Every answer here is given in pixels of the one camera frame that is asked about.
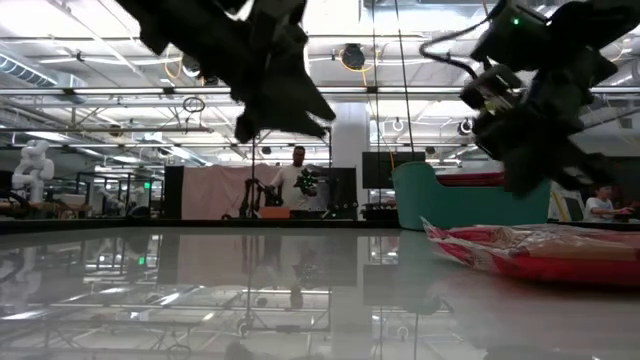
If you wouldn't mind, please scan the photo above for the black distant rig frame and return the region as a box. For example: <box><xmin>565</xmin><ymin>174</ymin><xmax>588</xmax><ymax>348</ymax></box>
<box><xmin>249</xmin><ymin>125</ymin><xmax>334</xmax><ymax>221</ymax></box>

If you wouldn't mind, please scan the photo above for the black ceiling cable reel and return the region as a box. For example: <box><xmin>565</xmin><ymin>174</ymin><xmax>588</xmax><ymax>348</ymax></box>
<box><xmin>341</xmin><ymin>43</ymin><xmax>367</xmax><ymax>72</ymax></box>
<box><xmin>179</xmin><ymin>52</ymin><xmax>204</xmax><ymax>81</ymax></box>

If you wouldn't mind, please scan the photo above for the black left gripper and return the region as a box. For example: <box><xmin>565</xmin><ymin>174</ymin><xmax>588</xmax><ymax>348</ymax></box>
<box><xmin>199</xmin><ymin>0</ymin><xmax>337</xmax><ymax>145</ymax></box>

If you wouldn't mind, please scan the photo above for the black monitor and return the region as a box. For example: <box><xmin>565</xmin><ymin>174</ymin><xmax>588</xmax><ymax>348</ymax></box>
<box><xmin>362</xmin><ymin>151</ymin><xmax>427</xmax><ymax>190</ymax></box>

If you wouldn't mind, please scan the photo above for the black cable loop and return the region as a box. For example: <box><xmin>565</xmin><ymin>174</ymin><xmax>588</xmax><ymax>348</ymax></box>
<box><xmin>181</xmin><ymin>95</ymin><xmax>207</xmax><ymax>114</ymax></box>

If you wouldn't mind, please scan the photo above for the black tall cabinet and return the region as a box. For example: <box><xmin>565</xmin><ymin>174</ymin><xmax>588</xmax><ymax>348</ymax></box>
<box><xmin>163</xmin><ymin>165</ymin><xmax>185</xmax><ymax>220</ymax></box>

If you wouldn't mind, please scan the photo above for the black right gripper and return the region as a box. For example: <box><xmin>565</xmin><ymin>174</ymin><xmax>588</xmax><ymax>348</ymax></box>
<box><xmin>474</xmin><ymin>49</ymin><xmax>619</xmax><ymax>199</ymax></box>

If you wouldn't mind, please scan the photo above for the thin black hanging cable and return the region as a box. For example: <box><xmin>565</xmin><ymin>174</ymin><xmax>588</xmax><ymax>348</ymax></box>
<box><xmin>370</xmin><ymin>0</ymin><xmax>382</xmax><ymax>221</ymax></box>
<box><xmin>393</xmin><ymin>0</ymin><xmax>417</xmax><ymax>154</ymax></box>

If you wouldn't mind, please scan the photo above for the black equipment cabinet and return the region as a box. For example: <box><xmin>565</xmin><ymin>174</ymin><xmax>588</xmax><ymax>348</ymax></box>
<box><xmin>327</xmin><ymin>167</ymin><xmax>359</xmax><ymax>220</ymax></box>

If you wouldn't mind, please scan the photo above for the pink curtain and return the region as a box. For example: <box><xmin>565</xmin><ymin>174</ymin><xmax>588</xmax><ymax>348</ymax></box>
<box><xmin>181</xmin><ymin>164</ymin><xmax>281</xmax><ymax>220</ymax></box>

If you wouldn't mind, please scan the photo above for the silver ventilation duct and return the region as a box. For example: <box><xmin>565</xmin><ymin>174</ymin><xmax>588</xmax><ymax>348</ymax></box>
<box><xmin>589</xmin><ymin>59</ymin><xmax>640</xmax><ymax>131</ymax></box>
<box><xmin>0</xmin><ymin>52</ymin><xmax>90</xmax><ymax>105</ymax></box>

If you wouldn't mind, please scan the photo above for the person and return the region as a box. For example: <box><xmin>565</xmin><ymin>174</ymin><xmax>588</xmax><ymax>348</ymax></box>
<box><xmin>271</xmin><ymin>145</ymin><xmax>320</xmax><ymax>220</ymax></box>
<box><xmin>583</xmin><ymin>183</ymin><xmax>635</xmax><ymax>225</ymax></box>

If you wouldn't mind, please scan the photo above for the white square pillar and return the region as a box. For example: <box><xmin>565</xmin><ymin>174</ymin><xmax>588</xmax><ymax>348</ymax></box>
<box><xmin>332</xmin><ymin>102</ymin><xmax>372</xmax><ymax>221</ymax></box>

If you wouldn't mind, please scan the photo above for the yellow hanging cable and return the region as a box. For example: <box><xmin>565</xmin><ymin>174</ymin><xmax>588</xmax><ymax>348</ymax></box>
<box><xmin>549</xmin><ymin>189</ymin><xmax>570</xmax><ymax>222</ymax></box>

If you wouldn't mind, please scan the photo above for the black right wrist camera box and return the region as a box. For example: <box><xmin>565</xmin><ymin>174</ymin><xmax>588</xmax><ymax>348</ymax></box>
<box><xmin>458</xmin><ymin>63</ymin><xmax>525</xmax><ymax>120</ymax></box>

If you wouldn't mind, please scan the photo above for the teal plastic basket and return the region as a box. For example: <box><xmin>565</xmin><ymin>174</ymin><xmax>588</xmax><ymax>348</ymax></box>
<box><xmin>391</xmin><ymin>161</ymin><xmax>552</xmax><ymax>232</ymax></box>

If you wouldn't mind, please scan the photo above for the orange box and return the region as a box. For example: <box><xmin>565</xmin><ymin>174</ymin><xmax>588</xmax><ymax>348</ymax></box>
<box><xmin>258</xmin><ymin>206</ymin><xmax>292</xmax><ymax>220</ymax></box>

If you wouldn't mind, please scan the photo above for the long ceiling light bar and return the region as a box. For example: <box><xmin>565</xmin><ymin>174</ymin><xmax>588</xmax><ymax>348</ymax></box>
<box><xmin>0</xmin><ymin>86</ymin><xmax>640</xmax><ymax>97</ymax></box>

